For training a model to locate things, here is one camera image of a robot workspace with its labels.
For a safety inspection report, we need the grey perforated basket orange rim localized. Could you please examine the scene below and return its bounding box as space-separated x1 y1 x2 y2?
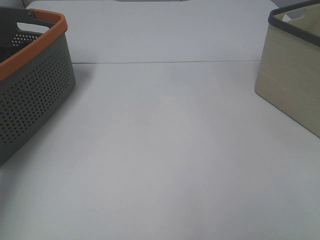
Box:
0 7 76 163

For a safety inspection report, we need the beige basket grey rim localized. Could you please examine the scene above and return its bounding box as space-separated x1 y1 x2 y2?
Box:
254 0 320 136

